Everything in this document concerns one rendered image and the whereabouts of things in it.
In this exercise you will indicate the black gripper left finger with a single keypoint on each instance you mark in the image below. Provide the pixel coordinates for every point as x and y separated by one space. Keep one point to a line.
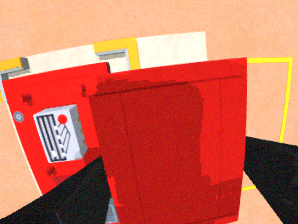
81 199

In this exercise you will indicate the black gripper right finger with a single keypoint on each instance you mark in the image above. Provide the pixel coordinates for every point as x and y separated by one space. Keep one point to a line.
273 168

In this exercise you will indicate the yellow rectangular outline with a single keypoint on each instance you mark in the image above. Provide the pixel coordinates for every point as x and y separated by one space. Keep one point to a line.
280 60

